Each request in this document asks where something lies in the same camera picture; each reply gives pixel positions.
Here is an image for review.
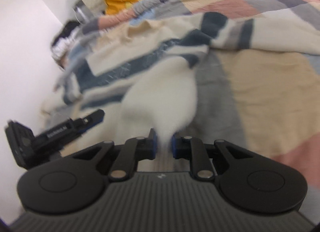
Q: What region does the white navy striped fluffy blanket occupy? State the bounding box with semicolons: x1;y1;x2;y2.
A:
57;12;319;153

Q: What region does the white clothes pile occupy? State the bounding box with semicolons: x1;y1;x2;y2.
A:
50;30;76;68

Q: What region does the black clothes pile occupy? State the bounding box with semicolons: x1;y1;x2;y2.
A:
51;20;80;47

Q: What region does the patchwork pastel duvet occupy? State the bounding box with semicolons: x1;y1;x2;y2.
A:
41;0;320;188

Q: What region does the grey wall socket panel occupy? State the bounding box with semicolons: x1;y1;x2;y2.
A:
73;0;94;24

